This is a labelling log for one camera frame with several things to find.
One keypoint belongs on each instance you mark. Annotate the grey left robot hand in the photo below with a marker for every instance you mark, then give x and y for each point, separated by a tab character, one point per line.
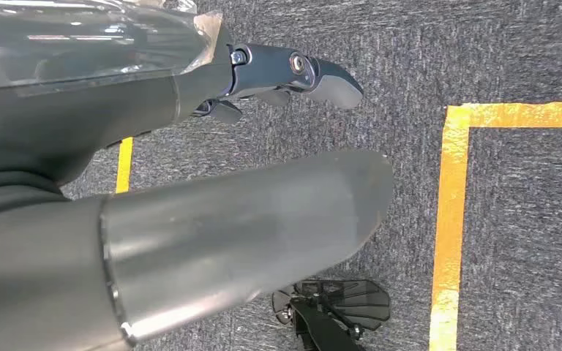
237	218

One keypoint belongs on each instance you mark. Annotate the black robot foot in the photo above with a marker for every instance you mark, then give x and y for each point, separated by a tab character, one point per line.
349	300

